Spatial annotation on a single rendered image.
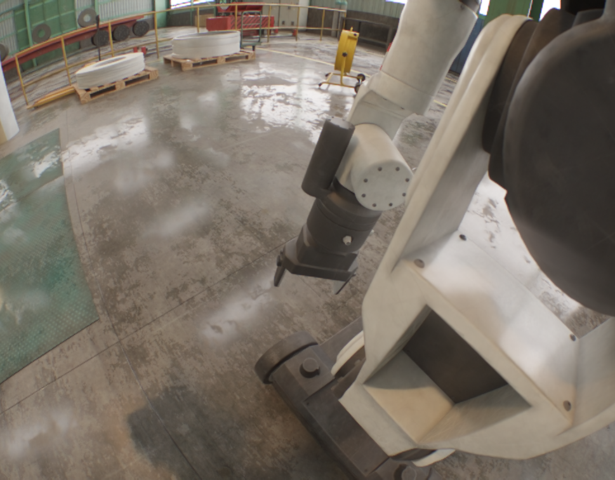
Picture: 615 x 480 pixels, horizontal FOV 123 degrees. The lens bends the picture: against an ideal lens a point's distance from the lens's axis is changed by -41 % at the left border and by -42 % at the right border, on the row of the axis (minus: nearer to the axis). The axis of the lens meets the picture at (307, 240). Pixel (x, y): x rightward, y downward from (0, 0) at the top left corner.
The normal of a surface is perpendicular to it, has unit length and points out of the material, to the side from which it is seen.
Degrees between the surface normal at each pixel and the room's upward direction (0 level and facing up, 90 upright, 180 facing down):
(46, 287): 0
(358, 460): 0
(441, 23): 85
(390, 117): 89
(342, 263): 89
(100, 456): 0
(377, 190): 89
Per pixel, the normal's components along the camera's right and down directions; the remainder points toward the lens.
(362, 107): 0.06, 0.70
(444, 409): -0.06, -0.62
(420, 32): -0.60, 0.55
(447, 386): -0.80, 0.50
